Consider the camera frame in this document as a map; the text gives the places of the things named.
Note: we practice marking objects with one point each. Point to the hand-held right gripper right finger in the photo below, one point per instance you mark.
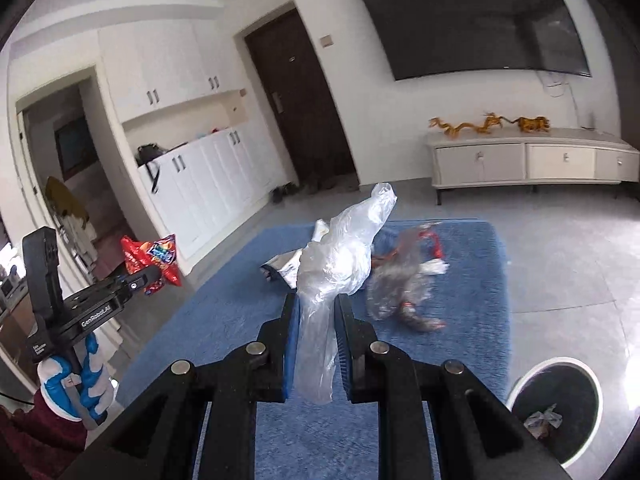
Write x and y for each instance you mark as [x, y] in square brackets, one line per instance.
[344, 355]

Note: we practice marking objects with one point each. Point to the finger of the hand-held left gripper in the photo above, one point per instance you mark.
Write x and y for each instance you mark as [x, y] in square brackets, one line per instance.
[142, 280]

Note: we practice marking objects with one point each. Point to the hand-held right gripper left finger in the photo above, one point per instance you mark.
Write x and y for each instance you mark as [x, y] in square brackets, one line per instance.
[291, 350]

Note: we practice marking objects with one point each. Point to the red snack packet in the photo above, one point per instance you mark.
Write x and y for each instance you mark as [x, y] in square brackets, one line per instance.
[160, 260]

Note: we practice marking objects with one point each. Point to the clear plastic bag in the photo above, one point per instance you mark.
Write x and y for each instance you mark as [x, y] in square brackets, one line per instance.
[335, 260]

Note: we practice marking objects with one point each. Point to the person's left hand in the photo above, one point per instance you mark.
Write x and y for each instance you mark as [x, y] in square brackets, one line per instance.
[90, 385]

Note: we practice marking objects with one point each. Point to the blue mat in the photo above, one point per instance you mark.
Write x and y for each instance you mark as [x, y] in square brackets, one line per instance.
[225, 310]

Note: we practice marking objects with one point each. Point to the silver foil wrapper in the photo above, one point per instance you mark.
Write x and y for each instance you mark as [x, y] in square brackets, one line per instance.
[282, 270]

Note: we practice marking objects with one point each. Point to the yellow garment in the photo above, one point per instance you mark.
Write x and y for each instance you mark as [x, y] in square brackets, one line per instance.
[65, 200]

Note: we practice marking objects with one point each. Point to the crumpled clear red-printed wrapper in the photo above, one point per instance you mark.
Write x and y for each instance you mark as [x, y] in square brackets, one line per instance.
[400, 285]

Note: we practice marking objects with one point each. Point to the black bag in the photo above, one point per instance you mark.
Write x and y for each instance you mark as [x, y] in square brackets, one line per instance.
[150, 157]

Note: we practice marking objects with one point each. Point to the pair of dark shoes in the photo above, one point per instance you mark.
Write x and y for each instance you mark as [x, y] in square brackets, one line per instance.
[282, 192]

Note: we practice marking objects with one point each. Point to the crumpled paper wad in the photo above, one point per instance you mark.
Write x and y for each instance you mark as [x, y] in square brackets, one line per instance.
[542, 419]

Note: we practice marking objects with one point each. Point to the white television cabinet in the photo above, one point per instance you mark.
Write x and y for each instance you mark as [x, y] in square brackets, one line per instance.
[480, 160]

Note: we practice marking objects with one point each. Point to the dark brown door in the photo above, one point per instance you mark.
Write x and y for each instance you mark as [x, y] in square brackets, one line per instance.
[300, 100]

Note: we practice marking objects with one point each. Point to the long golden dragon figurine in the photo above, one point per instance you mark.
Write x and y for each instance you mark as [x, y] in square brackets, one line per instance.
[455, 129]

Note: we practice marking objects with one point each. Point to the short golden dragon figurine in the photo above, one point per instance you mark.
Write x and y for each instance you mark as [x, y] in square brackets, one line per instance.
[532, 125]

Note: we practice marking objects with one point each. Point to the white wall cupboard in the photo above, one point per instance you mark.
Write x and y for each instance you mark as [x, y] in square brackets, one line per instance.
[160, 60]

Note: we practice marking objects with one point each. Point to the wall light switch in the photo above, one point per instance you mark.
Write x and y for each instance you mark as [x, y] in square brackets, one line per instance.
[326, 41]

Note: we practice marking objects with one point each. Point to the wall-mounted black television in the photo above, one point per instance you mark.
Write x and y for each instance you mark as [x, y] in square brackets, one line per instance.
[470, 15]

